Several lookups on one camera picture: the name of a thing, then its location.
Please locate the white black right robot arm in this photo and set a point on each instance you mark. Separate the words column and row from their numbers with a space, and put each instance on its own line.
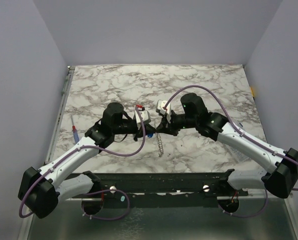
column 279, row 168

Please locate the clear plastic storage box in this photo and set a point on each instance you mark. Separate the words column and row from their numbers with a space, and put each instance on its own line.
column 237, row 155

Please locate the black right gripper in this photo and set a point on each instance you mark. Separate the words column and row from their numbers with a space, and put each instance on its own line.
column 169, row 125

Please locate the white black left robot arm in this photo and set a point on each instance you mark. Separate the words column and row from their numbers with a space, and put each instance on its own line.
column 42, row 189

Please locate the left side metal rail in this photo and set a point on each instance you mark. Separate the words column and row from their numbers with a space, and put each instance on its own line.
column 59, row 117

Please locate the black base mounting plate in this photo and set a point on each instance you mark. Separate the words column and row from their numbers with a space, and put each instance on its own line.
column 168, row 190

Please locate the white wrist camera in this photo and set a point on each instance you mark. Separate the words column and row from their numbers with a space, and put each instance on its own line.
column 164, row 109
column 140, row 114

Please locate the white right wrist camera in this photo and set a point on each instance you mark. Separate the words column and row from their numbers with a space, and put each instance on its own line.
column 164, row 109

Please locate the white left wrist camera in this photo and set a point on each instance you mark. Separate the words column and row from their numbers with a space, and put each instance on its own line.
column 140, row 114

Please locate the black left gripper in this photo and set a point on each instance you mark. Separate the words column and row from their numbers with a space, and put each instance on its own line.
column 149, row 128

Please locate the blue red handled screwdriver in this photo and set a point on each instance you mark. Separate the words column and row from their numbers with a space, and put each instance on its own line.
column 74, row 131

